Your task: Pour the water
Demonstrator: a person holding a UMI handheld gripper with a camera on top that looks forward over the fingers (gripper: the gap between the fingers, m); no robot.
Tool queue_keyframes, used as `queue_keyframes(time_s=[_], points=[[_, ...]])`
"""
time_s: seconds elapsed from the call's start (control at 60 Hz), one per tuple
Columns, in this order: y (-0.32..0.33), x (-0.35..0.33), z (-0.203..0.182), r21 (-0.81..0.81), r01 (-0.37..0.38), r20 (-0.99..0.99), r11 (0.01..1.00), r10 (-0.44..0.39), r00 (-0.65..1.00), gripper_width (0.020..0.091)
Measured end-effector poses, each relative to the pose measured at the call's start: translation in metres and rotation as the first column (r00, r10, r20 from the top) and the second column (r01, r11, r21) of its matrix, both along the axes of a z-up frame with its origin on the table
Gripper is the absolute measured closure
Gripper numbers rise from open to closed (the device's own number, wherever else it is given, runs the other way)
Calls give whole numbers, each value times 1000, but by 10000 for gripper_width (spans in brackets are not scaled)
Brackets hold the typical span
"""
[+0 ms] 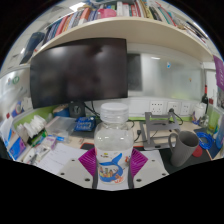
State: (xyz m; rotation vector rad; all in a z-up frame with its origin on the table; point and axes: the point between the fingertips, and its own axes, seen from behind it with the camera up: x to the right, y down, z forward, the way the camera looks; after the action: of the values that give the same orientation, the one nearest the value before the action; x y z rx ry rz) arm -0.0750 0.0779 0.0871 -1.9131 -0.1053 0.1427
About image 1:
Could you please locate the grey metal laptop stand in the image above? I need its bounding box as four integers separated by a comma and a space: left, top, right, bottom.
139, 111, 182, 151

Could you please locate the small blue box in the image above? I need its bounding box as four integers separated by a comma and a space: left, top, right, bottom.
73, 116, 97, 132

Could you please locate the grey textured cup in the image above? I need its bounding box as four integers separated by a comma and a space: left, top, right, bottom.
168, 130, 200, 168

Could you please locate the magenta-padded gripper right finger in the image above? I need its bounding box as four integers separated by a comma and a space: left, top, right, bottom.
128, 147, 170, 190

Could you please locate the stack of white tissues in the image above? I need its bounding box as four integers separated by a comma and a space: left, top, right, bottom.
16, 114, 48, 139

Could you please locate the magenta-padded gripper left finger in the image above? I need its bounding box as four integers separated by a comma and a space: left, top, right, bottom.
57, 147, 100, 190

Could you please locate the white wall socket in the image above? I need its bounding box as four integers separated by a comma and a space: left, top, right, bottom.
166, 101, 181, 116
181, 102, 192, 116
149, 100, 165, 116

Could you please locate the wall shelf with books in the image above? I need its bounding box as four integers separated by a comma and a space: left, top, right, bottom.
19, 0, 214, 64

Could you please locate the purple hanging banner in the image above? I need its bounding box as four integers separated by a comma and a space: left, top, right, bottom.
213, 54, 224, 92

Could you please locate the clear plastic box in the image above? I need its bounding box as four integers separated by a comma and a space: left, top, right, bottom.
45, 115, 77, 141

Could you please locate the coiled blue cable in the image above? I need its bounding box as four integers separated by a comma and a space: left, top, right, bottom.
195, 131, 214, 150

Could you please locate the white ceramic jar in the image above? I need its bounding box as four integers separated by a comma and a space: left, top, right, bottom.
194, 103, 208, 121

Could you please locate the black computer monitor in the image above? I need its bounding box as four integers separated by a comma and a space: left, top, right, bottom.
29, 37, 129, 118

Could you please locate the flat round red coaster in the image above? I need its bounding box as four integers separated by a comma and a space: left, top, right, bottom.
192, 144, 204, 158

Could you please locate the clear plastic water bottle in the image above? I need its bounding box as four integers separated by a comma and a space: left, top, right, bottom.
93, 102, 135, 185

